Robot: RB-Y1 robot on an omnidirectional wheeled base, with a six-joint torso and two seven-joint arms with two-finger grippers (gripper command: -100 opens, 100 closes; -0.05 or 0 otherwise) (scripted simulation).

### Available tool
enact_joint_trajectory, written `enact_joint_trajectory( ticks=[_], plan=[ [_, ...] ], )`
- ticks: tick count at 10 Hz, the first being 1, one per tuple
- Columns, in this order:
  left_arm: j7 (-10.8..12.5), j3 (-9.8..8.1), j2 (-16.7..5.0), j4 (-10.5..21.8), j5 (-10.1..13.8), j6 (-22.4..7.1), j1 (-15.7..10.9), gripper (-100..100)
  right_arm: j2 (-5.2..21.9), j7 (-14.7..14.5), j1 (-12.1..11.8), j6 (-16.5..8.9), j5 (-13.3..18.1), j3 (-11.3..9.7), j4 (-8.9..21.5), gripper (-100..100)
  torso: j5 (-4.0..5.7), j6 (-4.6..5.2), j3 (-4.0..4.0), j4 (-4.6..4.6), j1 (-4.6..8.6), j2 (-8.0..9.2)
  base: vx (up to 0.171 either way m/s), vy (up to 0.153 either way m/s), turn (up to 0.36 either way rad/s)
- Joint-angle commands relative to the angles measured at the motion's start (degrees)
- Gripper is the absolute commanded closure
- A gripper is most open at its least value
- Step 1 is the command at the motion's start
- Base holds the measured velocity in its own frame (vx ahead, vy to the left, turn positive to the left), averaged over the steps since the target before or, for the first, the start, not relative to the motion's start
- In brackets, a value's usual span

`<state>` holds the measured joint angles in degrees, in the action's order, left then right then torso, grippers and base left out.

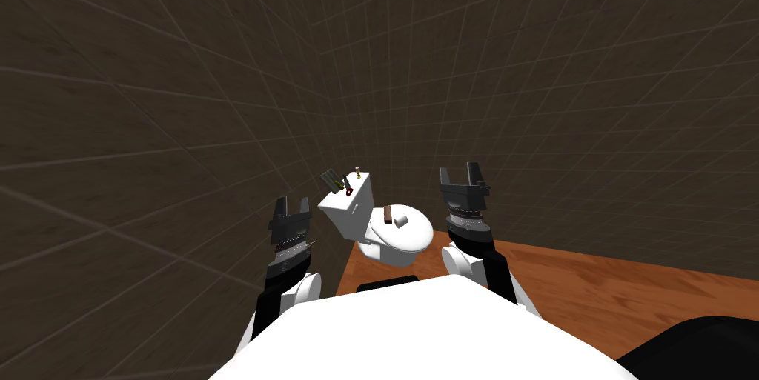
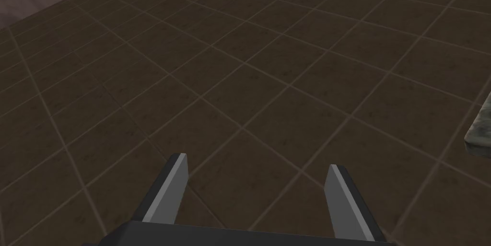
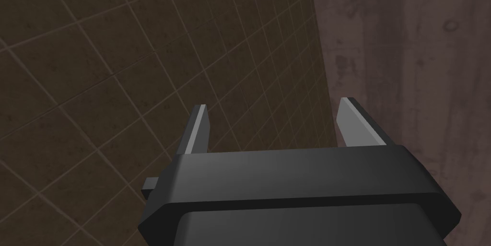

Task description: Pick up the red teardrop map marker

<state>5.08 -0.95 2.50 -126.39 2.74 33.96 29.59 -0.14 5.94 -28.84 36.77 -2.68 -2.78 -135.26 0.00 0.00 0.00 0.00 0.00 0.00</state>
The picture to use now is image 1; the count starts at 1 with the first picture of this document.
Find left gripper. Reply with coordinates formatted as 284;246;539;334
269;196;314;247

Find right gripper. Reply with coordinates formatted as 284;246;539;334
438;161;491;213

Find grey-green flat box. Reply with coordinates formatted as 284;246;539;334
319;169;346;195

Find white toilet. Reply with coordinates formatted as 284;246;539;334
317;172;436;269

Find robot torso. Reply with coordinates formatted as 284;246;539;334
207;273;640;380

